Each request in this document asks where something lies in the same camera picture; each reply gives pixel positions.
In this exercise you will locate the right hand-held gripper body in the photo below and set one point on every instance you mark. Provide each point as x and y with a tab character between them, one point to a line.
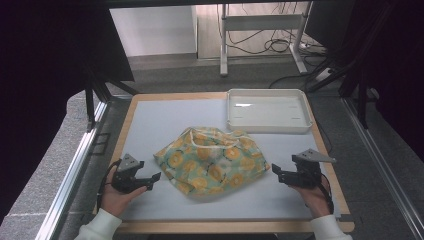
308	170

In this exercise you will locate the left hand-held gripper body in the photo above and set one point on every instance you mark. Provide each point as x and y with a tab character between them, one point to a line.
126	175

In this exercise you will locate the floral cloth bag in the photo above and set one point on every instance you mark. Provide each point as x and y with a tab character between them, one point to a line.
213	163

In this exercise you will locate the person's left hand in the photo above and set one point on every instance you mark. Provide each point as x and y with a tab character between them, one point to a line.
115	200

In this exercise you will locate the person's right hand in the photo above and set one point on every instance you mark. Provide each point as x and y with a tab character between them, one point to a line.
313	200

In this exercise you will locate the light grey table mat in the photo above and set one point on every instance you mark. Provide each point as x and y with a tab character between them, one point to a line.
160	120

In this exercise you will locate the white plastic tray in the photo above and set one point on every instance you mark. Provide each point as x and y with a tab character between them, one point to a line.
268	111

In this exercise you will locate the black tripod stand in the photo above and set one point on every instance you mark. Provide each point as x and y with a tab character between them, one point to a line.
362	100
90	103

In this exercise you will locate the wooden table board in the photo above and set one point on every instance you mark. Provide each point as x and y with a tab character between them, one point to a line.
216	227

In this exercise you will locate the white power strip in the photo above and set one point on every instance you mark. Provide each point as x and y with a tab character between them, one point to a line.
322	75

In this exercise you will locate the dark curtain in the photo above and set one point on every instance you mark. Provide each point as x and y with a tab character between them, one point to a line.
43	83
396	66

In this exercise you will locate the aluminium frame rail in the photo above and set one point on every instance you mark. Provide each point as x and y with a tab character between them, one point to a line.
73	166
383	160

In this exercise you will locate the white wall panel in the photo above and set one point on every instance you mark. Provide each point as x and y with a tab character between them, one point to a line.
153	30

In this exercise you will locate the white metal desk frame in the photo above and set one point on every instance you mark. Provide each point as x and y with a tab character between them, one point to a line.
263	21

